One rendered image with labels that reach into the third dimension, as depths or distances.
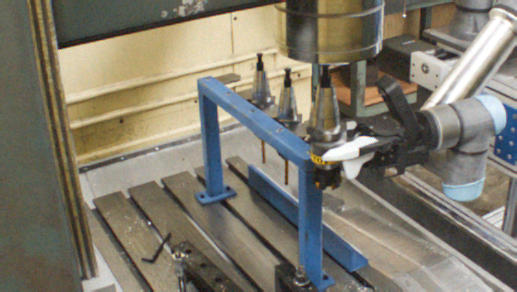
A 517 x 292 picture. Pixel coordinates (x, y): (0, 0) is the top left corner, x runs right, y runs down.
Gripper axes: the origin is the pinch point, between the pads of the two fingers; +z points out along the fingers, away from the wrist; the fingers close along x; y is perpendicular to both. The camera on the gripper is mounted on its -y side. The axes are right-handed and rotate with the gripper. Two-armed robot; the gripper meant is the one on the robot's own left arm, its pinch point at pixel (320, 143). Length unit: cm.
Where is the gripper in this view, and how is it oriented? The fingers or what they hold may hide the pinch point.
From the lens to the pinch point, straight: 106.0
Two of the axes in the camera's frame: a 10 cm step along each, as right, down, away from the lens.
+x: -4.2, -3.9, 8.2
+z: -9.1, 1.9, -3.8
